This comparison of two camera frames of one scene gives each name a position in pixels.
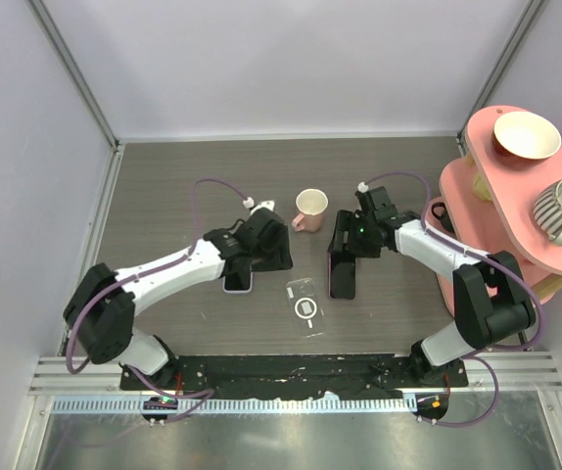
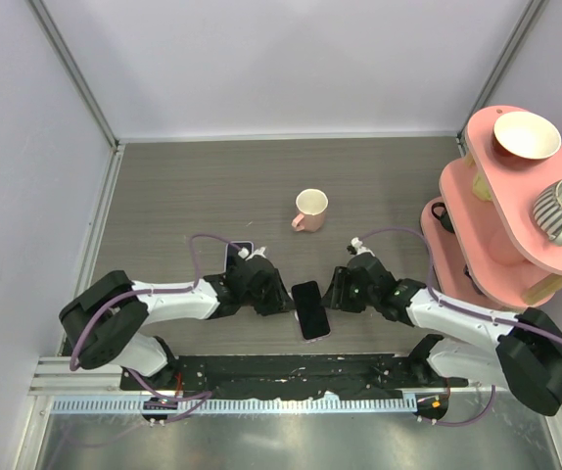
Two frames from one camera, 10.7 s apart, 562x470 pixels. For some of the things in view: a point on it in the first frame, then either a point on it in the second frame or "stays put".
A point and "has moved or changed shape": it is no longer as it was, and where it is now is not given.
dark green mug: x=441 y=212 stays put
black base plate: x=297 y=374 stays put
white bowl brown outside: x=526 y=135 stays put
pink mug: x=310 y=205 stays put
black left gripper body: x=273 y=258 to x=268 y=301
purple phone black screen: x=342 y=274 has moved or changed shape
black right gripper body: x=361 y=238 to x=349 y=296
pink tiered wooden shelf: x=487 y=199 stays put
